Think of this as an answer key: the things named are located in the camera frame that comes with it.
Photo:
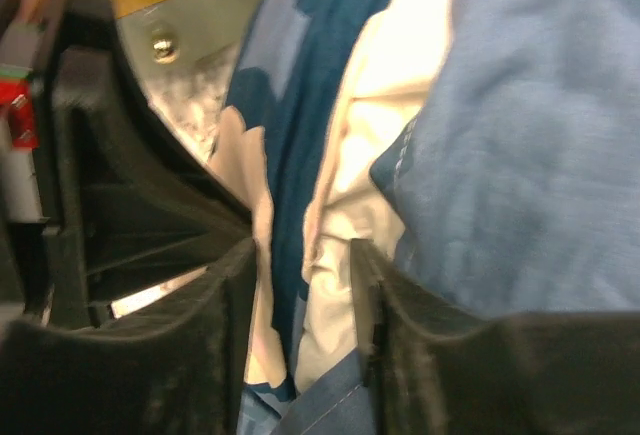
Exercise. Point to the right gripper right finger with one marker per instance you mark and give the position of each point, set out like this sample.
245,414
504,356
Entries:
435,369

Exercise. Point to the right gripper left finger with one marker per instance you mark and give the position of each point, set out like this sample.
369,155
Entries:
173,367

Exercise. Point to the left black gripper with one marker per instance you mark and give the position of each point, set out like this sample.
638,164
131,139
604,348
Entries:
93,182

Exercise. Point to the blue lettered pillowcase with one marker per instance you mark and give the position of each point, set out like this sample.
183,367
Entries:
517,182

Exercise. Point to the white pillow with red logo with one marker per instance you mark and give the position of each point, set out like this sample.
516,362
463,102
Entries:
395,60

